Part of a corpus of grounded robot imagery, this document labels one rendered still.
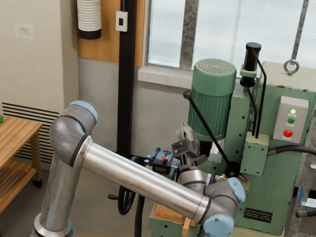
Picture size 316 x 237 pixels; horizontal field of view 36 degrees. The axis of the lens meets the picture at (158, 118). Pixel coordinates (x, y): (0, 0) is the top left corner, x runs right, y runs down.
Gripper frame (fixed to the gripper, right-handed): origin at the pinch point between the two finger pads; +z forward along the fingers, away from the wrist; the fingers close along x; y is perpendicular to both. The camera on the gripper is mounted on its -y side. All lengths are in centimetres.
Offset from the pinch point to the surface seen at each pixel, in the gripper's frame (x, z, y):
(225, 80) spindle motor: -18.6, 14.6, -5.2
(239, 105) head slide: -18.2, 6.8, -14.4
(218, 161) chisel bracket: 4.5, -3.9, -34.8
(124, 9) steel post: 59, 129, -59
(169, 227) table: 28.4, -28.9, -23.9
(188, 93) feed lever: -5.6, 10.8, 3.2
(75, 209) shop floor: 146, 25, -97
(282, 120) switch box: -33.2, -6.0, -14.0
